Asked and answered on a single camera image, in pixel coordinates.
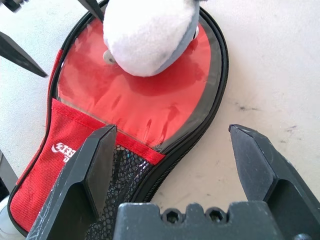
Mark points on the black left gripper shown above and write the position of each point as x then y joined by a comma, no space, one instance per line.
10,3

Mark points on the red black paddle case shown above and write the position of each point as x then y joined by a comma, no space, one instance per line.
65,130

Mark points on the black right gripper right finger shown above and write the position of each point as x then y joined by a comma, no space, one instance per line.
257,162

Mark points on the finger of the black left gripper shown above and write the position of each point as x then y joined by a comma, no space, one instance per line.
93,7

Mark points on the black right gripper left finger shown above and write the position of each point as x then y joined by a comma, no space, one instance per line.
75,175

